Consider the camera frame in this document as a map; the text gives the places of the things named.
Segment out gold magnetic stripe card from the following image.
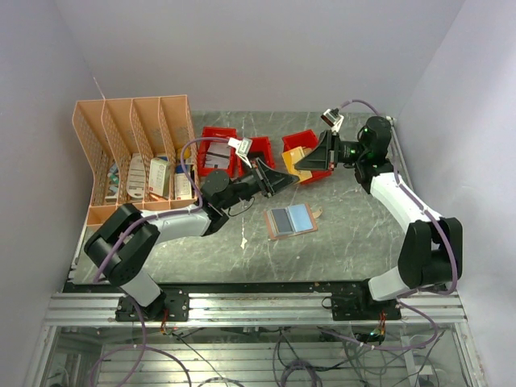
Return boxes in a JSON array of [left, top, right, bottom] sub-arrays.
[[281, 146, 312, 184]]

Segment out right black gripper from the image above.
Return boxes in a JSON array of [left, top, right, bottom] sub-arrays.
[[293, 130, 367, 172]]

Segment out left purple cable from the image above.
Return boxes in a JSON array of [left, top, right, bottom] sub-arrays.
[[87, 136, 239, 387]]

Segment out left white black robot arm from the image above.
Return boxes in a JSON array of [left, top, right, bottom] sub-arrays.
[[84, 159, 299, 321]]

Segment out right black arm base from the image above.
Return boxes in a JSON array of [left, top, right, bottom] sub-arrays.
[[321, 290, 402, 321]]

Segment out white green box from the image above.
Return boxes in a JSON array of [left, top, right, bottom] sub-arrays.
[[148, 157, 170, 198]]

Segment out white black cards stack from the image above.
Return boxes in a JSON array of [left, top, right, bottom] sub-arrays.
[[204, 142, 231, 169]]

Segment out black VIP card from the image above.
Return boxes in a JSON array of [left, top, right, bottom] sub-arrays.
[[271, 208, 293, 235]]

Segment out pink mesh desk organizer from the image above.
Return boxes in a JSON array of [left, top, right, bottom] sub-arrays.
[[72, 95, 195, 231]]

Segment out aluminium frame rails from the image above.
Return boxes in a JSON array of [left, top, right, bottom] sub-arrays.
[[24, 287, 487, 386]]

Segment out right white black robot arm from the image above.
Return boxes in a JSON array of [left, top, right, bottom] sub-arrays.
[[295, 109, 463, 319]]

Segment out white oval package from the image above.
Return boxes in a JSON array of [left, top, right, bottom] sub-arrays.
[[126, 153, 146, 199]]

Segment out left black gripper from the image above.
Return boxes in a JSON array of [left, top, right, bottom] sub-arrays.
[[221, 158, 300, 210]]

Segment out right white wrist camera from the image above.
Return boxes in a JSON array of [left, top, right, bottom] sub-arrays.
[[321, 107, 344, 134]]

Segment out red plastic bin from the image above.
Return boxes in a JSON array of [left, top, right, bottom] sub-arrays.
[[198, 126, 237, 177], [247, 136, 276, 169], [282, 130, 331, 185]]

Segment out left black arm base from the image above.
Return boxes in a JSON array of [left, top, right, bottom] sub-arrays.
[[114, 290, 190, 322]]

